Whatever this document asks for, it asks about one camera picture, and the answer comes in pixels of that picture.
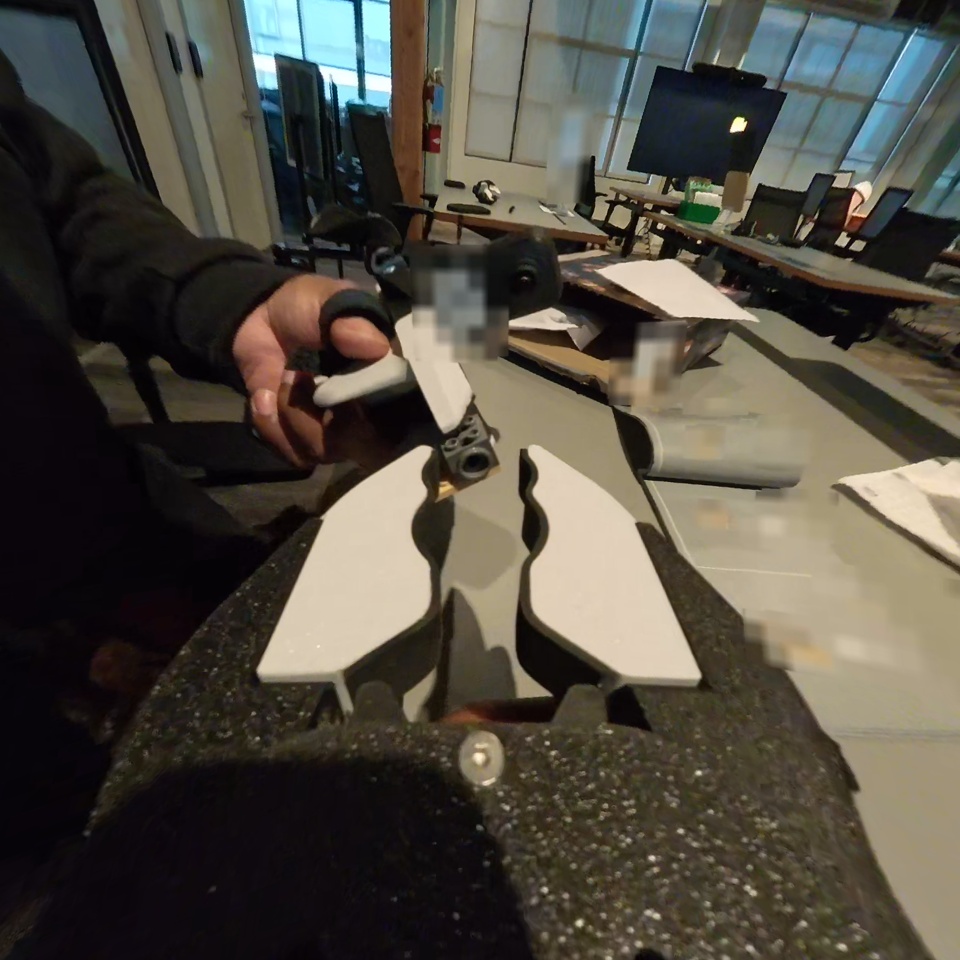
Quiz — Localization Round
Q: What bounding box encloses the large black monitor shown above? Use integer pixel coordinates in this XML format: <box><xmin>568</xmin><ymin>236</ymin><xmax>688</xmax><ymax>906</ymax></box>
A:
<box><xmin>626</xmin><ymin>63</ymin><xmax>789</xmax><ymax>186</ymax></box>

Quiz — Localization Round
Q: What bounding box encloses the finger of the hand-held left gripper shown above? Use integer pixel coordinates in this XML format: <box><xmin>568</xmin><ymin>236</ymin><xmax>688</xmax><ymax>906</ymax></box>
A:
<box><xmin>414</xmin><ymin>352</ymin><xmax>480</xmax><ymax>438</ymax></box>

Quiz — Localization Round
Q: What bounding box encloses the long grey office table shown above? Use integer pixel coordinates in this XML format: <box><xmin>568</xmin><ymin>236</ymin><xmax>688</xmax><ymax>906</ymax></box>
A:
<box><xmin>611</xmin><ymin>186</ymin><xmax>960</xmax><ymax>310</ymax></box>

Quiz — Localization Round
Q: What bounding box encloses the flattened cardboard box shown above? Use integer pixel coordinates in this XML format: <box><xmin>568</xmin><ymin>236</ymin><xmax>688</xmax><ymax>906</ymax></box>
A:
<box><xmin>508</xmin><ymin>251</ymin><xmax>751</xmax><ymax>393</ymax></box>

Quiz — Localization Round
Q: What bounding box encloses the black office chair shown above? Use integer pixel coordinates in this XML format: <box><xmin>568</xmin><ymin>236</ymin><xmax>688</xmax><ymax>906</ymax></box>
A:
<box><xmin>870</xmin><ymin>208</ymin><xmax>960</xmax><ymax>303</ymax></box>
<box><xmin>802</xmin><ymin>172</ymin><xmax>858</xmax><ymax>250</ymax></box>
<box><xmin>748</xmin><ymin>182</ymin><xmax>809</xmax><ymax>243</ymax></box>
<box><xmin>346</xmin><ymin>101</ymin><xmax>438</xmax><ymax>243</ymax></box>

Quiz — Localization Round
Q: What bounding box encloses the green box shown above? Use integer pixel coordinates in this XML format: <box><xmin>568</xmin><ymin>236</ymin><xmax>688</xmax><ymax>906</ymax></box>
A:
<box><xmin>678</xmin><ymin>187</ymin><xmax>727</xmax><ymax>226</ymax></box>

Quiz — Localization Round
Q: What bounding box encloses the dark grey brick with hole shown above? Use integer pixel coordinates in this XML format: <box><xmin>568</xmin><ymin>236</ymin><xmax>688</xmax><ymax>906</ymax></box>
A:
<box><xmin>438</xmin><ymin>399</ymin><xmax>501</xmax><ymax>485</ymax></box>

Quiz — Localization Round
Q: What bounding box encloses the grey instruction booklet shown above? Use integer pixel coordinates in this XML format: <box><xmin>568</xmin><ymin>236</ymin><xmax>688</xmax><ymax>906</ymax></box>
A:
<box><xmin>613</xmin><ymin>405</ymin><xmax>849</xmax><ymax>676</ymax></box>

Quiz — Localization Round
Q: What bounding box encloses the wooden post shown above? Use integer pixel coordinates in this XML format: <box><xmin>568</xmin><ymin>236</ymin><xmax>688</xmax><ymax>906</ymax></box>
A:
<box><xmin>390</xmin><ymin>0</ymin><xmax>430</xmax><ymax>241</ymax></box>

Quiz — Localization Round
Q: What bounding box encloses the white crumpled paper sheet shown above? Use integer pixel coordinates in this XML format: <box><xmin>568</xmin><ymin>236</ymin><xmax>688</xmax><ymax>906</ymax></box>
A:
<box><xmin>834</xmin><ymin>456</ymin><xmax>960</xmax><ymax>569</ymax></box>

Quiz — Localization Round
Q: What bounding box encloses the grey desk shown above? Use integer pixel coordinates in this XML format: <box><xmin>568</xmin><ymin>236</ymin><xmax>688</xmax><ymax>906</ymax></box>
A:
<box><xmin>322</xmin><ymin>303</ymin><xmax>960</xmax><ymax>960</ymax></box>

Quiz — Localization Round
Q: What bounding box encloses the person's left forearm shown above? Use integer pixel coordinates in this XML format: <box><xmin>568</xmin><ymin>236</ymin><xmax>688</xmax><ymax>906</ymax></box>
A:
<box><xmin>0</xmin><ymin>48</ymin><xmax>301</xmax><ymax>395</ymax></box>

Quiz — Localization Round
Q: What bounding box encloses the red fire extinguisher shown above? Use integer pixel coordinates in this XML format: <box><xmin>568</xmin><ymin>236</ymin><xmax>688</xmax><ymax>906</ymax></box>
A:
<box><xmin>420</xmin><ymin>67</ymin><xmax>443</xmax><ymax>155</ymax></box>

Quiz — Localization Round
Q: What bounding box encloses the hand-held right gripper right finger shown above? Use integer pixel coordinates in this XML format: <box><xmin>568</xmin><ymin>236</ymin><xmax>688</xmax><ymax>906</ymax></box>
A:
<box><xmin>517</xmin><ymin>442</ymin><xmax>704</xmax><ymax>689</ymax></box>

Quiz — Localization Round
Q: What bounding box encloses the person's left hand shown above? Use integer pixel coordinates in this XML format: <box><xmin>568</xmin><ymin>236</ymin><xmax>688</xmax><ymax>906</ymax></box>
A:
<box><xmin>232</xmin><ymin>273</ymin><xmax>399</xmax><ymax>472</ymax></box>

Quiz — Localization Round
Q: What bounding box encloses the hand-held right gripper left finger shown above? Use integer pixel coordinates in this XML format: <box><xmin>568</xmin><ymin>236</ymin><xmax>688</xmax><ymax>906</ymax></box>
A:
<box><xmin>255</xmin><ymin>446</ymin><xmax>445</xmax><ymax>714</ymax></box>

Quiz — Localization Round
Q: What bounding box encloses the white flat paper sheet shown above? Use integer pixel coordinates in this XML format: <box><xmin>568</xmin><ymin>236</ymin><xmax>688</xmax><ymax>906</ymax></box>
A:
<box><xmin>592</xmin><ymin>258</ymin><xmax>760</xmax><ymax>324</ymax></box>

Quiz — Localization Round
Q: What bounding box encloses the black display on stand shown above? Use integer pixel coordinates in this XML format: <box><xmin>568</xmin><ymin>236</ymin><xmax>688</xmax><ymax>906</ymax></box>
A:
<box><xmin>273</xmin><ymin>52</ymin><xmax>329</xmax><ymax>183</ymax></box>

